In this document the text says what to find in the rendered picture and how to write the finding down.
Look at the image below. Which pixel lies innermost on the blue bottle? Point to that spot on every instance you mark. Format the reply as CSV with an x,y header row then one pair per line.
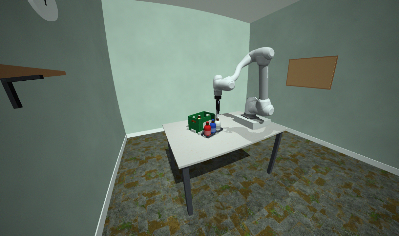
x,y
213,126

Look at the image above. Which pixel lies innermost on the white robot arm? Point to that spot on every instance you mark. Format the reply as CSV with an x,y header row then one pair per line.
x,y
261,106

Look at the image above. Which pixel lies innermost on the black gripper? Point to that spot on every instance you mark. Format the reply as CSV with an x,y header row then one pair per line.
x,y
217,104

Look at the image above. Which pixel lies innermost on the red bottle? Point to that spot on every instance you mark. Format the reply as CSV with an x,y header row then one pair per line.
x,y
207,129

